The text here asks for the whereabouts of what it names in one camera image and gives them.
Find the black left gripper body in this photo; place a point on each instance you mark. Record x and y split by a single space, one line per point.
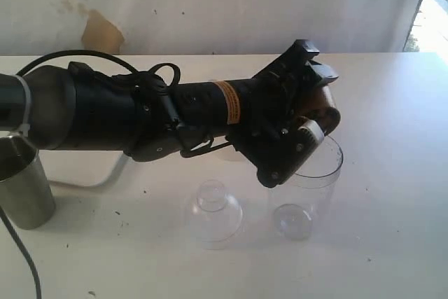
268 101

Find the brown wooden cup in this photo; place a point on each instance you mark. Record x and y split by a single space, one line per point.
320 106

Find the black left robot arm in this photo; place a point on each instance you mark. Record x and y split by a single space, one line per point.
79 109

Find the clear plastic jar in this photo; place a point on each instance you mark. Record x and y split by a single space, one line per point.
299 205

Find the clear dome jar lid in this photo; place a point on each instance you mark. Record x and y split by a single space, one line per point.
213 215

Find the frosted plastic beaker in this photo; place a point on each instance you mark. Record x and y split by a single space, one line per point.
230 154

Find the white rectangular tray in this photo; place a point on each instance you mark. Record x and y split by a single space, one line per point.
84 169

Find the steel metal cup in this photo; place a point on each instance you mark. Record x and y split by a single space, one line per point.
26 196

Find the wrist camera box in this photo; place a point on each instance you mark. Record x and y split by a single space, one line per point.
279 160

